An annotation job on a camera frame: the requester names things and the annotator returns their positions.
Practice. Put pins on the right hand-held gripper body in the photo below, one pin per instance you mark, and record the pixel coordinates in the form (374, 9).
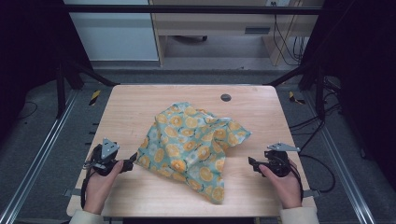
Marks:
(278, 161)

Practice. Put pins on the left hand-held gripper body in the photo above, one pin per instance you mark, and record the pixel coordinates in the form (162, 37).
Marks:
(106, 155)

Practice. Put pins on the teal cloth with orange print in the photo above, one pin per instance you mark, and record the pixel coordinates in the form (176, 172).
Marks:
(186, 140)

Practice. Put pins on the person's right hand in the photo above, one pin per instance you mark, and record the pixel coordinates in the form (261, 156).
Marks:
(288, 191)

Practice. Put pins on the person's left hand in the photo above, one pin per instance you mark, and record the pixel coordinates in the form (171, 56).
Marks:
(98, 193)

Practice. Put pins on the yellow black striped tape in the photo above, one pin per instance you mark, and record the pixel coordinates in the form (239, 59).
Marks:
(95, 97)
(292, 97)

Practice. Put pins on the grey round table grommet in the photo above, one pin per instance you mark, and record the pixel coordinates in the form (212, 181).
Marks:
(226, 97)

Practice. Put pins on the white cabinet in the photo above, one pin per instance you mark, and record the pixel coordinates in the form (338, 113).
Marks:
(115, 37)

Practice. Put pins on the grey table edge bracket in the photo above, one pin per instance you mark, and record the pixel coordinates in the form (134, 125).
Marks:
(71, 192)
(313, 193)

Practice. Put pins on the aluminium floor rail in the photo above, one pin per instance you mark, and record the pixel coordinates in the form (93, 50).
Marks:
(40, 155)
(339, 161)

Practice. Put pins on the black metal frame leg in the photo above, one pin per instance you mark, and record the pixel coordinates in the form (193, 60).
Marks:
(320, 93)
(60, 93)

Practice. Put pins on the black horizontal frame bar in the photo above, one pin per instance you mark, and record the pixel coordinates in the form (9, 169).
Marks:
(186, 9)

